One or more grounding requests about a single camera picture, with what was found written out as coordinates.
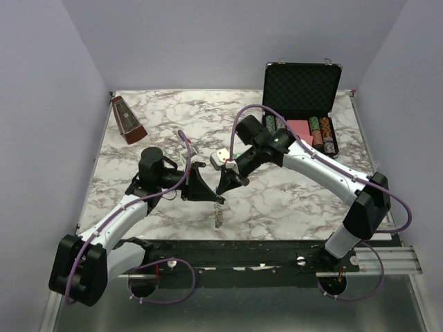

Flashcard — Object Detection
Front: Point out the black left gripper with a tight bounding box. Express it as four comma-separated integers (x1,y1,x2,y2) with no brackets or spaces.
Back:
156,163,218,201

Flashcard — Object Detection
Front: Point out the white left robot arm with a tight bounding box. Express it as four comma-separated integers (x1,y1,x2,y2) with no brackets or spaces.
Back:
48,147,224,306

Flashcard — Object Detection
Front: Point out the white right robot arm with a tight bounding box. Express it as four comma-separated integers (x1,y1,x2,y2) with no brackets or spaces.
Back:
210,116,391,271

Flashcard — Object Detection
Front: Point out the pink playing card deck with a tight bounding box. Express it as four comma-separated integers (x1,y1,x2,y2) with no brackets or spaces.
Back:
287,120,314,146

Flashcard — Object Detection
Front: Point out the brown wooden metronome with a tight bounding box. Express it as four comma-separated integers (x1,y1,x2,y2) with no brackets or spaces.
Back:
111,96,147,145

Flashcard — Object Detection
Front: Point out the black poker chip case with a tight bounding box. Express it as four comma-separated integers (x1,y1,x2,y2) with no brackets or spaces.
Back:
262,62,343,158

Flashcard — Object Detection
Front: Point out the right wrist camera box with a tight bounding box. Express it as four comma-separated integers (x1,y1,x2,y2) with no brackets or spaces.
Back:
210,148,239,173

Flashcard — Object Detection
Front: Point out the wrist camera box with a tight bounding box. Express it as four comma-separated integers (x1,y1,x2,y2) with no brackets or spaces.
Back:
210,148,239,173
180,145,199,166

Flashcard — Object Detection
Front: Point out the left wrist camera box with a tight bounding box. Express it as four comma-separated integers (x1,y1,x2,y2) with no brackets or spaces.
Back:
180,145,199,166

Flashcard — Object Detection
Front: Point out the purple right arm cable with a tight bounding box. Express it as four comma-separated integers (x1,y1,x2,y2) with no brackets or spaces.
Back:
230,104,413,302

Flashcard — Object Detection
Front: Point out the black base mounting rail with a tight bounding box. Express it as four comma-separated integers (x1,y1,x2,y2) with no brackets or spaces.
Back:
108,237,422,294

